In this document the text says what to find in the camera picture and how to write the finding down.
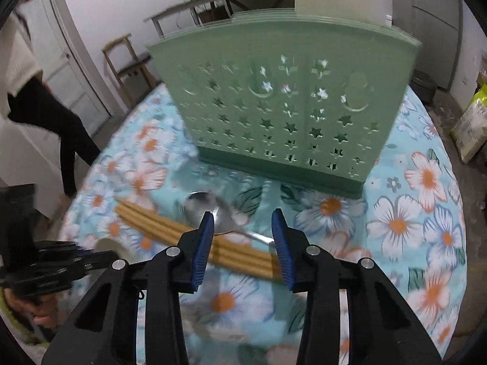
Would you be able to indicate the white and yellow-green bag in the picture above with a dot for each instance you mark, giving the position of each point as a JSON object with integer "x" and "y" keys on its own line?
{"x": 473, "y": 121}

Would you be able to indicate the green plastic utensil holder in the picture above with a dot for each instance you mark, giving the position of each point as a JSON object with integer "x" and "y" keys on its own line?
{"x": 236, "y": 64}

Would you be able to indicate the person's left hand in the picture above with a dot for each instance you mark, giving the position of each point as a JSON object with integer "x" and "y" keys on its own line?
{"x": 38, "y": 308}

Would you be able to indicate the floral blue tablecloth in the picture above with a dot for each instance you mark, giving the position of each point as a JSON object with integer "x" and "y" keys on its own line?
{"x": 399, "y": 197}

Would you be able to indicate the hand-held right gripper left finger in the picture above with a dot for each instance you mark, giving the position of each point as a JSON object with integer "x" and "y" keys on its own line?
{"x": 203, "y": 243}

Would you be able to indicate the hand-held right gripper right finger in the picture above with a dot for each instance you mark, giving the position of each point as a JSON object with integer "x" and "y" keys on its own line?
{"x": 281, "y": 251}

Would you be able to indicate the metal spoon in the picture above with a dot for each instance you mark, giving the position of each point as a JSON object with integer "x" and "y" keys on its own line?
{"x": 198, "y": 209}

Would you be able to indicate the black bin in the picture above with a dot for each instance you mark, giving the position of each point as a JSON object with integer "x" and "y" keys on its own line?
{"x": 422, "y": 83}

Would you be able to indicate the wooden chair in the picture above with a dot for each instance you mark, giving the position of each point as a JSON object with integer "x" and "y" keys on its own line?
{"x": 114, "y": 51}

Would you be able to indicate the person's left forearm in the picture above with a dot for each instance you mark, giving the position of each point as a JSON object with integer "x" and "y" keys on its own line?
{"x": 11, "y": 325}

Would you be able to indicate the white door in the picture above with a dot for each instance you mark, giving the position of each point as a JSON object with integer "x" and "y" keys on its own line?
{"x": 64, "y": 57}

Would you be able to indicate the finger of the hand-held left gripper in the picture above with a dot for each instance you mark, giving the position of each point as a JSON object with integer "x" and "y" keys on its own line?
{"x": 64, "y": 253}
{"x": 38, "y": 279}

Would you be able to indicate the grey cabinet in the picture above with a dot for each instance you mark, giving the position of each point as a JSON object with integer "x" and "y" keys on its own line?
{"x": 430, "y": 0}

